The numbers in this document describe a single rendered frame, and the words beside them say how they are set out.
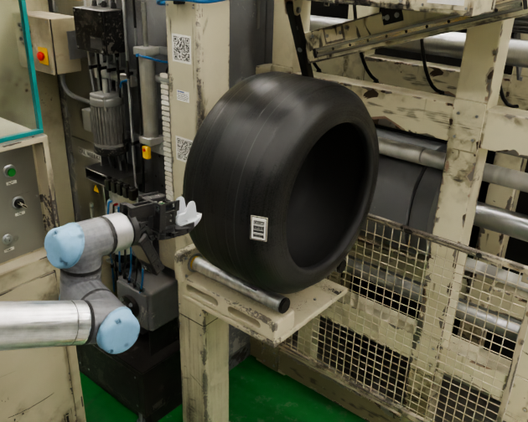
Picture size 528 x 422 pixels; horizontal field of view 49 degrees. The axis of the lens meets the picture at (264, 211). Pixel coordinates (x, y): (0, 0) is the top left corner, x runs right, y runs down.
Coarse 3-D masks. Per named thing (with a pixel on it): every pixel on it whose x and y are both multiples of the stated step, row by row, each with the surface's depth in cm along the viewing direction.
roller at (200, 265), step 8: (192, 264) 171; (200, 264) 169; (208, 264) 168; (200, 272) 170; (208, 272) 167; (216, 272) 166; (224, 272) 165; (216, 280) 166; (224, 280) 164; (232, 280) 162; (240, 280) 161; (232, 288) 163; (240, 288) 160; (248, 288) 159; (256, 288) 158; (248, 296) 159; (256, 296) 157; (264, 296) 155; (272, 296) 154; (280, 296) 154; (264, 304) 156; (272, 304) 154; (280, 304) 152; (288, 304) 155; (280, 312) 153
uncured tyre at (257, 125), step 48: (240, 96) 141; (288, 96) 136; (336, 96) 141; (192, 144) 144; (240, 144) 133; (288, 144) 131; (336, 144) 176; (192, 192) 141; (240, 192) 131; (288, 192) 133; (336, 192) 180; (192, 240) 152; (240, 240) 135; (288, 240) 181; (336, 240) 175; (288, 288) 150
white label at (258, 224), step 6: (252, 216) 131; (258, 216) 131; (252, 222) 132; (258, 222) 131; (264, 222) 131; (252, 228) 132; (258, 228) 132; (264, 228) 131; (252, 234) 133; (258, 234) 132; (264, 234) 132; (264, 240) 132
